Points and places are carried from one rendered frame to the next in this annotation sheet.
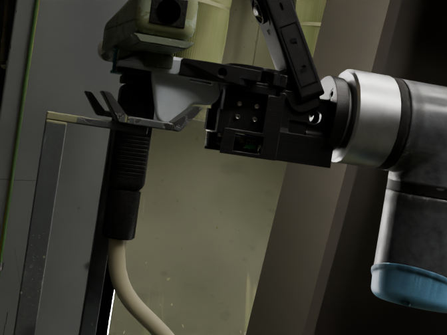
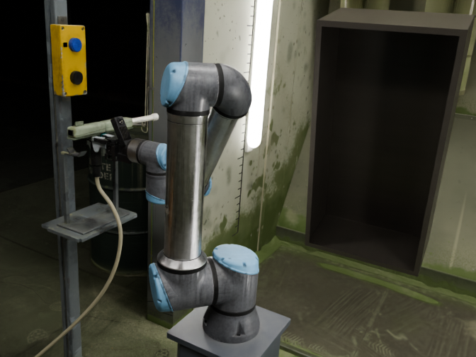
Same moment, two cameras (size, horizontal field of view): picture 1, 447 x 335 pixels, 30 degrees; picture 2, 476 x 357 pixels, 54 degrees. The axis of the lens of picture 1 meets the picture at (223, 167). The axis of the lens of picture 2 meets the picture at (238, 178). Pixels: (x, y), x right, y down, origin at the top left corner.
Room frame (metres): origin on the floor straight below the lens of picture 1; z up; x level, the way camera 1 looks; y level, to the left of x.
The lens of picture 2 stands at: (-0.19, -1.50, 1.59)
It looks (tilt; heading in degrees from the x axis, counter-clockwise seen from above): 18 degrees down; 42
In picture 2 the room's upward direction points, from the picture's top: 4 degrees clockwise
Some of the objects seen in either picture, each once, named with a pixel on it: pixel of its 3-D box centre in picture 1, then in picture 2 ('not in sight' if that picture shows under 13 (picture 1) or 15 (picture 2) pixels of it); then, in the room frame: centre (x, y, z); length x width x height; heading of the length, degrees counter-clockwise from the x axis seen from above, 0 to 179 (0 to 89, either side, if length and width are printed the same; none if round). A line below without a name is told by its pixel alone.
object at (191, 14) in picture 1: (120, 110); (117, 142); (0.87, 0.11, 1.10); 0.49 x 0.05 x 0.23; 14
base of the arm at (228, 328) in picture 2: not in sight; (231, 312); (0.82, -0.62, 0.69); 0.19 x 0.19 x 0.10
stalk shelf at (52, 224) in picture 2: not in sight; (91, 220); (0.74, 0.13, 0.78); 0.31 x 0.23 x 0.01; 14
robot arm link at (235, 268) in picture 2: not in sight; (231, 275); (0.81, -0.61, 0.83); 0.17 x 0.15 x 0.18; 154
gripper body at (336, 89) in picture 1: (273, 112); (121, 149); (0.78, -0.04, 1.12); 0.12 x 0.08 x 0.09; 104
